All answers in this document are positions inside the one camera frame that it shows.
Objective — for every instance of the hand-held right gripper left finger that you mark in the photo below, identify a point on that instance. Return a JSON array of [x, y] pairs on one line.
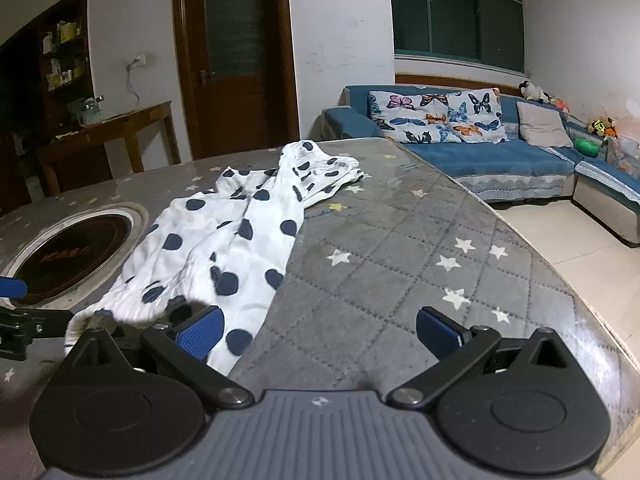
[[197, 332]]

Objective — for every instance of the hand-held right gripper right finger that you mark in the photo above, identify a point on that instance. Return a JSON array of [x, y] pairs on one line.
[[440, 332]]

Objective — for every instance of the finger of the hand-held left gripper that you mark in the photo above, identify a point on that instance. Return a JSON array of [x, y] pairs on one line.
[[12, 290], [30, 322]]

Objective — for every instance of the white blue polka dot clothes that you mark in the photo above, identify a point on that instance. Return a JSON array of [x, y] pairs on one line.
[[250, 220]]

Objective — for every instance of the round built-in table heater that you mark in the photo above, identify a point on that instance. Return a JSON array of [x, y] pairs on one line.
[[75, 255]]

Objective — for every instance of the grey star quilted table cover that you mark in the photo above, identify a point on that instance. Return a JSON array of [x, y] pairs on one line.
[[380, 260]]

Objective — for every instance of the blue sofa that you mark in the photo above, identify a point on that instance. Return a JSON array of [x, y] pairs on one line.
[[500, 160]]

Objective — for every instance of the wooden desk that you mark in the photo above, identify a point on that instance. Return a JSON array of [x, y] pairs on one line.
[[120, 122]]

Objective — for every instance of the butterfly print pillow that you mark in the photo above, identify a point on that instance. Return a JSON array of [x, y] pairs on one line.
[[435, 115]]

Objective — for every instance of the brown wooden door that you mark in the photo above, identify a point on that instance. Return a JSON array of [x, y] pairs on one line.
[[230, 105]]

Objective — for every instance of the beige cushion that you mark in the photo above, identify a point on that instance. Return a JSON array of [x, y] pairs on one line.
[[542, 125]]

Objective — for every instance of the dark wooden shelf cabinet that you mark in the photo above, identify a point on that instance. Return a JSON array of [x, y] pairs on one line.
[[55, 60]]

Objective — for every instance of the black white plush toy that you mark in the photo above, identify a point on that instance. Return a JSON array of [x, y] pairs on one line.
[[532, 92]]

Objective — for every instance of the small pink plush toy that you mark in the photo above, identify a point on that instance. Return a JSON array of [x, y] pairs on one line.
[[560, 104]]

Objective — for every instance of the yellow orange plush toy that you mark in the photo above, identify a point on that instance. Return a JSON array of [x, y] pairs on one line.
[[602, 126]]

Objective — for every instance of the green framed window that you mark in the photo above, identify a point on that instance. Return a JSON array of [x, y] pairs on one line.
[[450, 25]]

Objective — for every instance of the white wall socket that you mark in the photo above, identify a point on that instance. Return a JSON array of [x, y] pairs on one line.
[[137, 61]]

